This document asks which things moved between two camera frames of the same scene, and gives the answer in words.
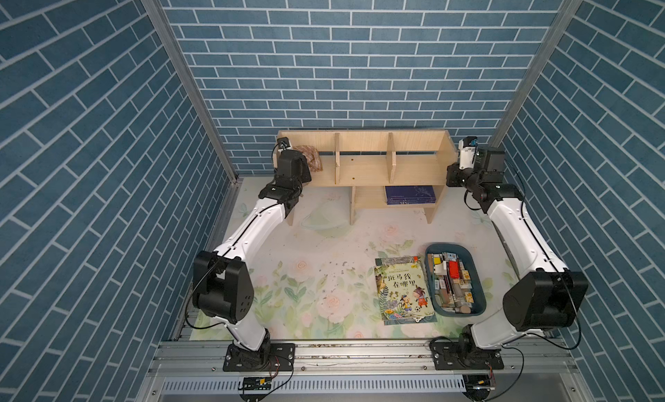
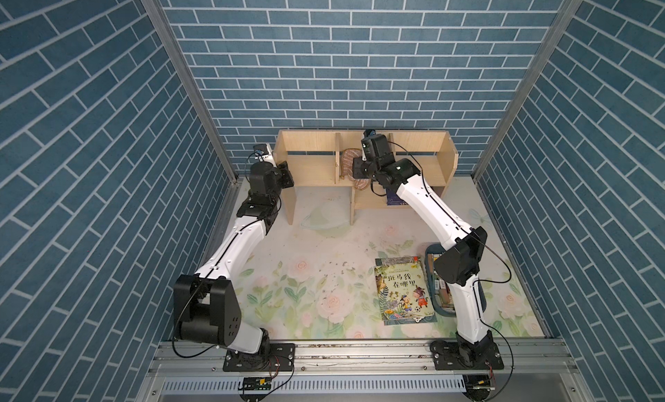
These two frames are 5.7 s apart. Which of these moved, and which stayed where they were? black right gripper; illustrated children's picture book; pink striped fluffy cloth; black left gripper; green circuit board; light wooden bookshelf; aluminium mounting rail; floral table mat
Moved: pink striped fluffy cloth; black right gripper; black left gripper
Stayed: green circuit board; illustrated children's picture book; floral table mat; aluminium mounting rail; light wooden bookshelf
